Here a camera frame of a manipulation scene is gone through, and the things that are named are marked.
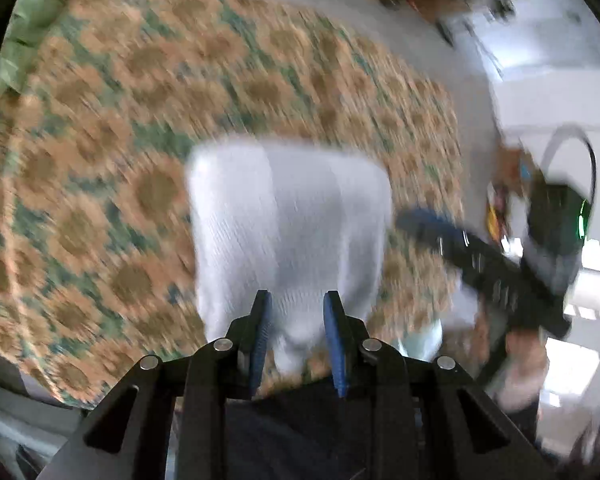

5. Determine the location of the grey knit sweater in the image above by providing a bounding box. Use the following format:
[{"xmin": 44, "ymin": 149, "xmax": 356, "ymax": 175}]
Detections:
[{"xmin": 185, "ymin": 136, "xmax": 392, "ymax": 375}]

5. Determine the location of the person right hand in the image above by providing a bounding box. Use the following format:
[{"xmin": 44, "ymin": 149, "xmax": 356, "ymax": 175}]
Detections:
[{"xmin": 494, "ymin": 330, "xmax": 550, "ymax": 414}]

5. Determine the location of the cardboard box with items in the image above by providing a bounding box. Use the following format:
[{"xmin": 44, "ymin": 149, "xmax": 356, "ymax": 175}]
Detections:
[{"xmin": 494, "ymin": 146, "xmax": 536, "ymax": 197}]

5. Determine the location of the standing fan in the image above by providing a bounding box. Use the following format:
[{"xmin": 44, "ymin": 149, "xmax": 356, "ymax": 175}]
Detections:
[{"xmin": 436, "ymin": 0, "xmax": 516, "ymax": 47}]

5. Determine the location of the sunflower pattern bed cover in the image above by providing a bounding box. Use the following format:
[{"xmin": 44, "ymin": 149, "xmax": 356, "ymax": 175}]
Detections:
[{"xmin": 0, "ymin": 0, "xmax": 463, "ymax": 408}]

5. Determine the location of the green garment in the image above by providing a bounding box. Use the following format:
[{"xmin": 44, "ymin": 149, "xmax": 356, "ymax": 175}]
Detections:
[{"xmin": 0, "ymin": 0, "xmax": 67, "ymax": 93}]

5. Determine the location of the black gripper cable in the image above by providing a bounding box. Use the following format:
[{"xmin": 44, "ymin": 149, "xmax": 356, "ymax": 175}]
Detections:
[{"xmin": 536, "ymin": 127, "xmax": 598, "ymax": 221}]

